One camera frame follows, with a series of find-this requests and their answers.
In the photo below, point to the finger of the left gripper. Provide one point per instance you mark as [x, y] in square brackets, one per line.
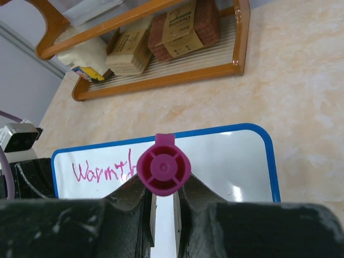
[33, 179]

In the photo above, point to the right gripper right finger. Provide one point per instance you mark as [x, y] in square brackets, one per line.
[207, 225]

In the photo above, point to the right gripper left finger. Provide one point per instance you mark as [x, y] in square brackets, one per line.
[119, 225]

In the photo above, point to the white marker pink cap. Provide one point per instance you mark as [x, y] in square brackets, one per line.
[163, 168]

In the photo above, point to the blue framed whiteboard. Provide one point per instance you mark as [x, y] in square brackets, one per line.
[236, 162]

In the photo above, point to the white flour bag lower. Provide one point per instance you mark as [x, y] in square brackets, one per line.
[88, 60]

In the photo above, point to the tan brown block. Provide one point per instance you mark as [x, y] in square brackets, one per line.
[131, 54]

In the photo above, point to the wooden three-tier shelf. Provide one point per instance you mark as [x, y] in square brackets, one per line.
[222, 36]

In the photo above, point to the reddish brown block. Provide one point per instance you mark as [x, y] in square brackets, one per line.
[184, 29]

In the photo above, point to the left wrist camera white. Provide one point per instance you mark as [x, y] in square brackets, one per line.
[18, 137]

